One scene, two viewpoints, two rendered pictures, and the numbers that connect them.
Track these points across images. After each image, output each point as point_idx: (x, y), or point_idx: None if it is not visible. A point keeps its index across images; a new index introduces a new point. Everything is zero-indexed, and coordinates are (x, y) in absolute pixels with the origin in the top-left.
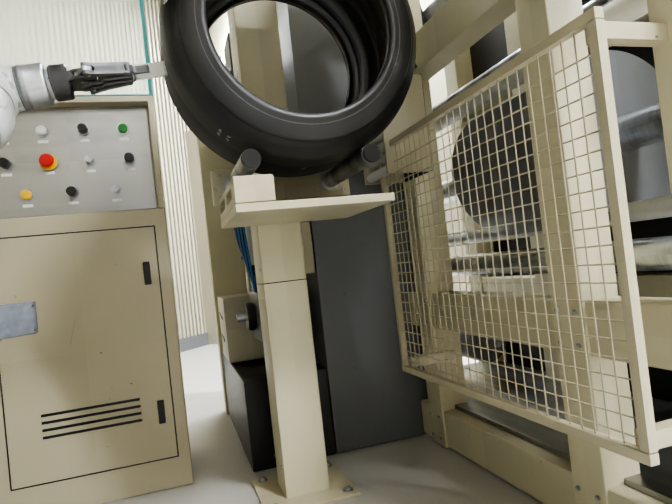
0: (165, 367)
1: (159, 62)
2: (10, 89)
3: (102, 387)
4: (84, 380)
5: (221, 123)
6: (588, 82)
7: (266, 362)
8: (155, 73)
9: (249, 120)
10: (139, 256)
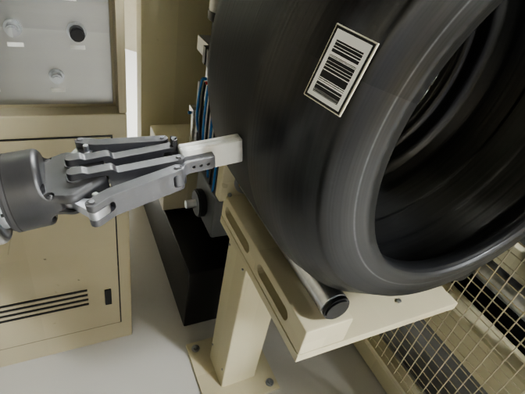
0: (114, 266)
1: (233, 142)
2: None
3: (48, 284)
4: (27, 281)
5: (319, 279)
6: None
7: (223, 295)
8: (222, 162)
9: (366, 291)
10: None
